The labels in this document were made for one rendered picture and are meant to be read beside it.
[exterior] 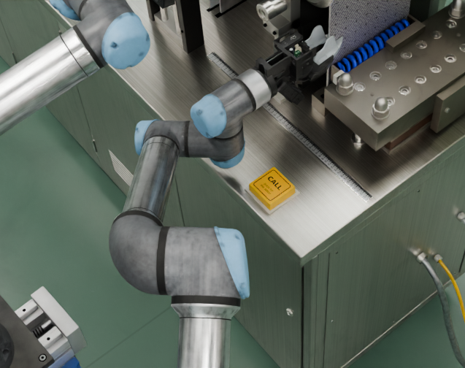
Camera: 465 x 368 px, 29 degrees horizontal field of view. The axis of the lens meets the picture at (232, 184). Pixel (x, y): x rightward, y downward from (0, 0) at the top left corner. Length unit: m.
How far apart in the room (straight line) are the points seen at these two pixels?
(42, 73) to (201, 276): 0.41
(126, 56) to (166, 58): 0.81
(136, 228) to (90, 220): 1.48
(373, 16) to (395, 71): 0.12
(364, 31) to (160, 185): 0.58
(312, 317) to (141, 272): 0.69
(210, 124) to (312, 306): 0.54
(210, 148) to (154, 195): 0.23
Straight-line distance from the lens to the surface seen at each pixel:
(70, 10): 1.48
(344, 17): 1.89
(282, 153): 1.98
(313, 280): 1.97
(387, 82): 1.94
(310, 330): 2.18
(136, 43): 1.37
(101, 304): 2.86
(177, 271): 1.50
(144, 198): 1.64
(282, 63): 1.80
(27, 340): 1.92
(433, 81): 1.95
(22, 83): 1.38
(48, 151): 3.22
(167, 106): 2.08
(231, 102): 1.76
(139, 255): 1.51
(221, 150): 1.84
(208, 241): 1.50
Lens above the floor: 2.49
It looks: 55 degrees down
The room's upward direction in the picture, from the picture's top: 6 degrees counter-clockwise
